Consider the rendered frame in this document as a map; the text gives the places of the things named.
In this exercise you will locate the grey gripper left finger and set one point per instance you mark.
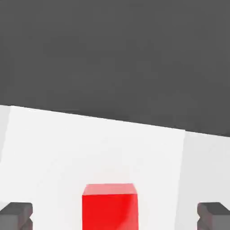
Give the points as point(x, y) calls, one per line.
point(14, 216)

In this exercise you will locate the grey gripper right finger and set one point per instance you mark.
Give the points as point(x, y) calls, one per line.
point(214, 217)

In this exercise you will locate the small red cube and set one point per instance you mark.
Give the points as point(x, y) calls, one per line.
point(109, 208)

